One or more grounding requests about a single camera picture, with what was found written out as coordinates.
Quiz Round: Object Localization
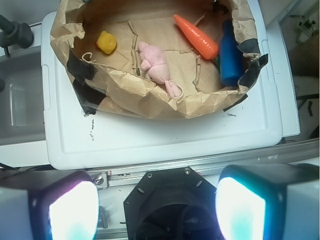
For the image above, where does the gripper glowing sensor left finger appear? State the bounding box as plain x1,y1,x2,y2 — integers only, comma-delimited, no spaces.
0,170,99,240

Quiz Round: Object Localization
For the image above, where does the clear plastic bin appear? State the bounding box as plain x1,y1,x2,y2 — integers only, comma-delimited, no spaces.
0,52,46,146

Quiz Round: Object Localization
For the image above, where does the black clamp knob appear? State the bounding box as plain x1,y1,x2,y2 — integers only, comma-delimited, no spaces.
0,15,34,58

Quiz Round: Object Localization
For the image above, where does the pink plush mouse toy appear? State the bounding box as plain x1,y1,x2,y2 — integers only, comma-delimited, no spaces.
137,41,184,99

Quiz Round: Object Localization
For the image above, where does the black octagonal mount plate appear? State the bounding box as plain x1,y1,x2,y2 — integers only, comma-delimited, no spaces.
123,167,223,240

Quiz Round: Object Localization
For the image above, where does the orange plastic carrot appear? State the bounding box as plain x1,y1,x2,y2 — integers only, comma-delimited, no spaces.
173,14,219,60

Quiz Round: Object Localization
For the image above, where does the blue plastic bottle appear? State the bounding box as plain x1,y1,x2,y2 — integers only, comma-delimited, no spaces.
219,20,244,87

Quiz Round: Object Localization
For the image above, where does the yellow rubber duck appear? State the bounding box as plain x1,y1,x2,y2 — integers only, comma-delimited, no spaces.
95,30,117,55

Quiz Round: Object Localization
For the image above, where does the aluminium extrusion rail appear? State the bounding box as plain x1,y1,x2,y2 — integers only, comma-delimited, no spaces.
87,138,320,189

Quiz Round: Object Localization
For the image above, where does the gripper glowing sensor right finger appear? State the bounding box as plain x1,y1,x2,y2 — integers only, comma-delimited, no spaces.
215,163,320,240

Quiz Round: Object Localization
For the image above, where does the white plastic bin lid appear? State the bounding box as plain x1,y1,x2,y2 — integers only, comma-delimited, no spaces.
41,0,283,170

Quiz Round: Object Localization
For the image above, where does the brown paper bag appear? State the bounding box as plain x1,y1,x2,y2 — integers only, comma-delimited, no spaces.
50,0,268,120

